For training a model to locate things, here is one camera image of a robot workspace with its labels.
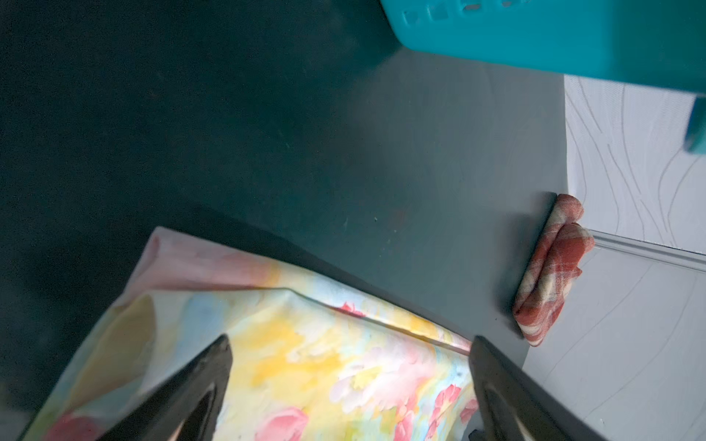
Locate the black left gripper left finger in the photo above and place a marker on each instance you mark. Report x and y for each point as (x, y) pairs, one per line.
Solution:
(187, 406)

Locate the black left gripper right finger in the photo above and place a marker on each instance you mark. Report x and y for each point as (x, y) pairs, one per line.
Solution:
(515, 407)

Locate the green table mat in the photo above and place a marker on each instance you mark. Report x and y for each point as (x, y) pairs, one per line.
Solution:
(299, 130)

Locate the floral skirt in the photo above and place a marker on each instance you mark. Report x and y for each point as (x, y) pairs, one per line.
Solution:
(313, 358)

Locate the red plaid skirt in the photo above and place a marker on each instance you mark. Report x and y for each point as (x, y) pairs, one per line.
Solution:
(552, 270)

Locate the teal plastic basket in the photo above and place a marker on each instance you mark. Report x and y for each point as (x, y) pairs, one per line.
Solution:
(658, 43)

